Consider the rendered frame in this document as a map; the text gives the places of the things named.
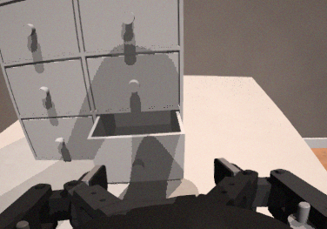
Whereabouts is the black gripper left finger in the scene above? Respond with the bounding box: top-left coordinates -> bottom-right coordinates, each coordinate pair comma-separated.
0,165 -> 141,229

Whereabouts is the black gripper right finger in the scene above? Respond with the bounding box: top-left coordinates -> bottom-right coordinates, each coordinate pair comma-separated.
190,158 -> 327,229

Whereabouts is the grey chest of drawers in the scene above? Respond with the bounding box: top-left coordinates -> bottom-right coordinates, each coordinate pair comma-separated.
0,0 -> 184,160

